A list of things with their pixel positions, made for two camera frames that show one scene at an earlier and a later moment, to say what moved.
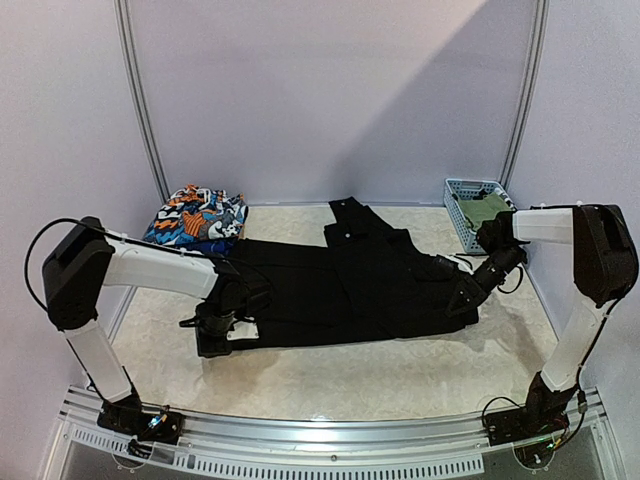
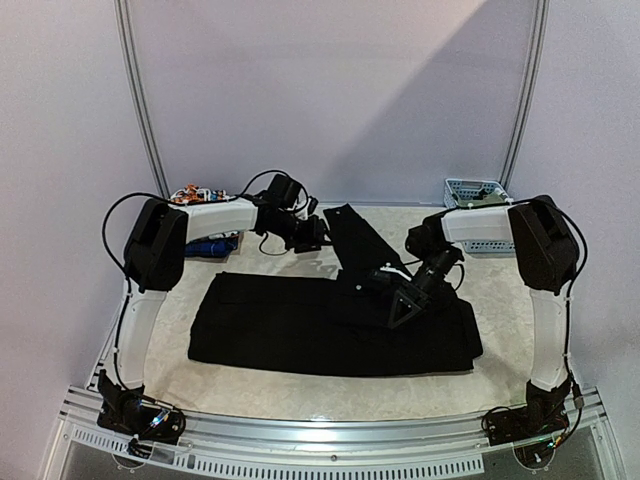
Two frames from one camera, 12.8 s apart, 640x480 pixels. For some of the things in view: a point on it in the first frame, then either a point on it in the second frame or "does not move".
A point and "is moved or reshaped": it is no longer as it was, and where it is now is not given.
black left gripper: [205, 348] -> [315, 236]
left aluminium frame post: [121, 19] does not move
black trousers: [364, 283] is moved or reshaped
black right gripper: [470, 288] -> [413, 291]
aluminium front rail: [421, 445] does not move
